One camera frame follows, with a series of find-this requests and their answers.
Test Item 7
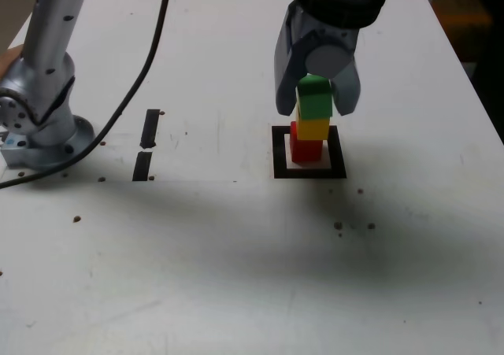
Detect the person's hand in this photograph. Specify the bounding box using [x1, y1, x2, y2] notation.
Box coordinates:
[0, 46, 24, 79]

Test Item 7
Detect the red cube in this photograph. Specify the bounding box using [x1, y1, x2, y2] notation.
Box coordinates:
[290, 121, 324, 163]

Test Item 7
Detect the black tape strip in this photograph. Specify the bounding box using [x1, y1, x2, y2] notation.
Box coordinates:
[132, 109, 161, 182]

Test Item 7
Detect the green cube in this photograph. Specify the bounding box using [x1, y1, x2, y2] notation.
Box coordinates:
[295, 75, 334, 120]

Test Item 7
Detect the black tape square outline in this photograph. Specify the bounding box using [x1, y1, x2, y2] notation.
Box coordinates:
[271, 125, 347, 180]

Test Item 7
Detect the brown cardboard box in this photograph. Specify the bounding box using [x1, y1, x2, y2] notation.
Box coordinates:
[432, 0, 494, 29]

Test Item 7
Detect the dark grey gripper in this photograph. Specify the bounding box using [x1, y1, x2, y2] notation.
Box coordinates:
[274, 2, 362, 116]

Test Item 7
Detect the yellow cube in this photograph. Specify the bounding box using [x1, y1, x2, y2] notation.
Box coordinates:
[295, 102, 329, 141]

